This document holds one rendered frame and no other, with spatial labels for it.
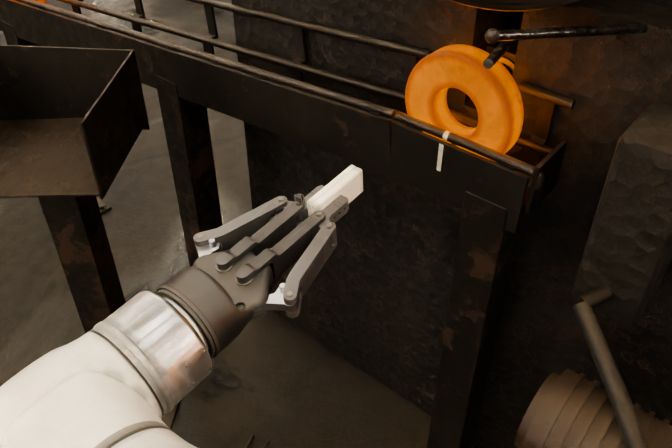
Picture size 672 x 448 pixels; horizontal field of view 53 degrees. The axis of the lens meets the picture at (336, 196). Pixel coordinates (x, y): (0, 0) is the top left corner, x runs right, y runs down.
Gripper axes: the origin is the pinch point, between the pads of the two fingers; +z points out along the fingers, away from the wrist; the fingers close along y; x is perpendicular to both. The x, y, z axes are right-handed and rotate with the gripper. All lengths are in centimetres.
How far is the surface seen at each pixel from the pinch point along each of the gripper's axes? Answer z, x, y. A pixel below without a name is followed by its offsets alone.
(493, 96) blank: 23.0, 0.9, 4.4
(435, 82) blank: 23.1, -0.2, -3.5
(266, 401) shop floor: 6, -76, -29
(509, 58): 34.2, -1.0, 0.4
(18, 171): -11, -14, -51
